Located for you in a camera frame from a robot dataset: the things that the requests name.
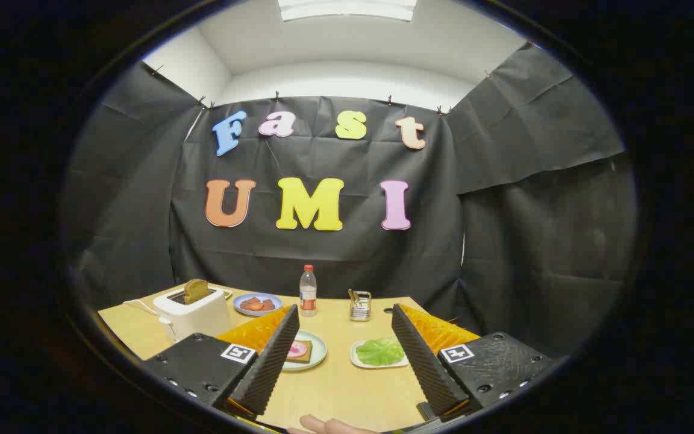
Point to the toasted bread slice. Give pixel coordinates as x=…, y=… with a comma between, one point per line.
x=307, y=357

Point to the pale green round plate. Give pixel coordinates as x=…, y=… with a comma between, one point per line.
x=318, y=355

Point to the red tomato slice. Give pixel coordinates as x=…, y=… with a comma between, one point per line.
x=256, y=306

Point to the brown bread slice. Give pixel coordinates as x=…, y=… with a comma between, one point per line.
x=196, y=290

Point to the pink ham slice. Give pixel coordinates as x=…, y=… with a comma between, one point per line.
x=297, y=349

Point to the brown meat patty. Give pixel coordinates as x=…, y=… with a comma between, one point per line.
x=268, y=304
x=246, y=305

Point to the blue plate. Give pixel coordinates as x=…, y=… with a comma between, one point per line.
x=256, y=313

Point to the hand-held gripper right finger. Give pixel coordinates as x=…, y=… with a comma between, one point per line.
x=425, y=367

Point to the green lettuce leaf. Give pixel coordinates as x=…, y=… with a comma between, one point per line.
x=380, y=351

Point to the clear water bottle red cap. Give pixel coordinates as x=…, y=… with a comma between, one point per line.
x=308, y=295

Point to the white toaster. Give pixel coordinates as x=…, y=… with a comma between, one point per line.
x=199, y=316

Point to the ceiling light panel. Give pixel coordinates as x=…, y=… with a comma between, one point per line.
x=347, y=9

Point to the white square plate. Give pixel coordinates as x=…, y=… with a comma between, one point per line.
x=377, y=366

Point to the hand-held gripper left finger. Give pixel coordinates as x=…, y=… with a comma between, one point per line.
x=271, y=367

